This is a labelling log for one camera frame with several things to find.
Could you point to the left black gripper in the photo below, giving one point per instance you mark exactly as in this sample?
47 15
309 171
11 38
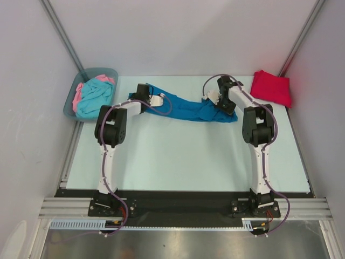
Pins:
149 100

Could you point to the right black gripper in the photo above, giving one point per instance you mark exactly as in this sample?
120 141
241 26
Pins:
227 106

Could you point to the dark blue t shirt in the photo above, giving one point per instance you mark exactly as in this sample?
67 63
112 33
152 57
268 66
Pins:
178 108

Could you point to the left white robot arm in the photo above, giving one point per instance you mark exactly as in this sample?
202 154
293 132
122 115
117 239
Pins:
110 132

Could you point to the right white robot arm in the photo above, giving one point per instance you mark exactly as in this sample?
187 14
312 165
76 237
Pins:
259 130

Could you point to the pink t shirt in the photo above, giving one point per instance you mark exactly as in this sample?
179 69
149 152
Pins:
78 94

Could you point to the light blue t shirt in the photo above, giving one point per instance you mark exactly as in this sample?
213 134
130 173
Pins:
94 99

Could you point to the folded red t shirt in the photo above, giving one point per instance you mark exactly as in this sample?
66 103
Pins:
268 87

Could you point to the teal plastic basket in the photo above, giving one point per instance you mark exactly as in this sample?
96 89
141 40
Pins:
82 77

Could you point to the black front mat strip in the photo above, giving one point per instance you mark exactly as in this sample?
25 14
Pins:
194 220

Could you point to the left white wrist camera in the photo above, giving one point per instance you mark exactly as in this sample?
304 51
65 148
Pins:
156 100

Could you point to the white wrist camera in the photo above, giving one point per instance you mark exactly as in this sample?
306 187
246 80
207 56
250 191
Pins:
213 96
156 100

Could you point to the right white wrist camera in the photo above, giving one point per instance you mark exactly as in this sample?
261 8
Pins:
213 96

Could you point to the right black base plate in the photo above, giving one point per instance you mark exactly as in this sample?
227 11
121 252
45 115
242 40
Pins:
246 208

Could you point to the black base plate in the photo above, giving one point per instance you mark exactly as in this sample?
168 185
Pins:
246 208
111 207

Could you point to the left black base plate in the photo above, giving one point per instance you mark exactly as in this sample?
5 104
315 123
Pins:
111 207

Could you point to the right slotted cable duct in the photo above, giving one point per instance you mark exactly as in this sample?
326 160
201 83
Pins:
256 223

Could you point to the slotted cable duct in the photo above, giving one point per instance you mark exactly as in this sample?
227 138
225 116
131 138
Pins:
256 223
85 224

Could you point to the left aluminium corner post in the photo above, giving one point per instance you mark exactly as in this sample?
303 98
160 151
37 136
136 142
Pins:
59 28

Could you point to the aluminium corner post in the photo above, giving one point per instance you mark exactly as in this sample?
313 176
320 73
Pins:
302 36
59 28

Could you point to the aluminium front rail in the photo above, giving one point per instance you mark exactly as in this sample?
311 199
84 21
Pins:
77 208

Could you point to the right aluminium corner post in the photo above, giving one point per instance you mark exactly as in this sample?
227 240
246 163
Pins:
302 36

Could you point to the left slotted cable duct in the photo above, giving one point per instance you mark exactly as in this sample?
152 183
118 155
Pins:
85 224

